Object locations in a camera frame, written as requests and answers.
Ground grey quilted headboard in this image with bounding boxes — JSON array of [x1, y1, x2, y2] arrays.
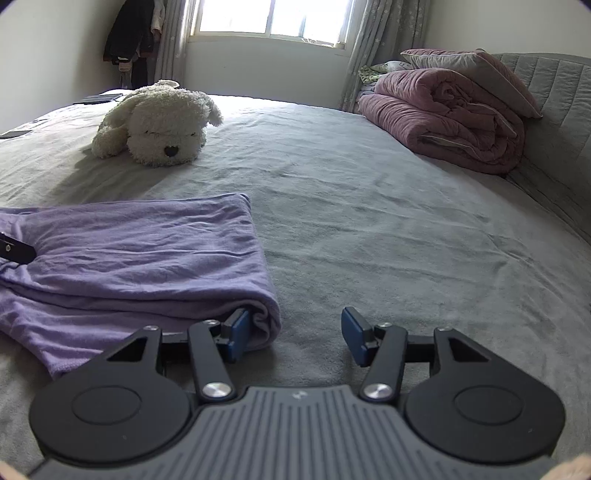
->
[[489, 52, 591, 241]]

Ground grey star-print curtain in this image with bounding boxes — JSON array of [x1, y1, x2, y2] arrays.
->
[[154, 0, 197, 86], [341, 0, 432, 112]]

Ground floral bedding pile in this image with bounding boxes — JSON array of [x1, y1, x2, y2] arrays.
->
[[355, 60, 414, 97]]

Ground hanging dark clothes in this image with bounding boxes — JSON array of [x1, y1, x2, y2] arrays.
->
[[102, 0, 167, 88]]

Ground purple pants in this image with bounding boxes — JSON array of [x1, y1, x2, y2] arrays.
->
[[0, 193, 282, 380]]

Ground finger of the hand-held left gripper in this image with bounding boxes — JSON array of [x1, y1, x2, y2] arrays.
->
[[0, 232, 38, 266]]

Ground pink folded quilt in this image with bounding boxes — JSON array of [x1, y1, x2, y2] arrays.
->
[[358, 69, 527, 175]]

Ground window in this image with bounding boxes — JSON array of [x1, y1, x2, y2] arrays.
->
[[187, 0, 356, 49]]

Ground pink and grey pillow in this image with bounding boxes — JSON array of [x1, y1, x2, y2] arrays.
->
[[401, 48, 543, 120]]

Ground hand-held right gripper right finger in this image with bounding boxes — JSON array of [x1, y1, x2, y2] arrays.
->
[[341, 306, 486, 402]]

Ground white plush dog toy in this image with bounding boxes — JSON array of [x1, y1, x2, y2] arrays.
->
[[91, 80, 223, 168]]

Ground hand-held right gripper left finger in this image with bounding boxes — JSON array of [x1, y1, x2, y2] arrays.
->
[[105, 308, 253, 404]]

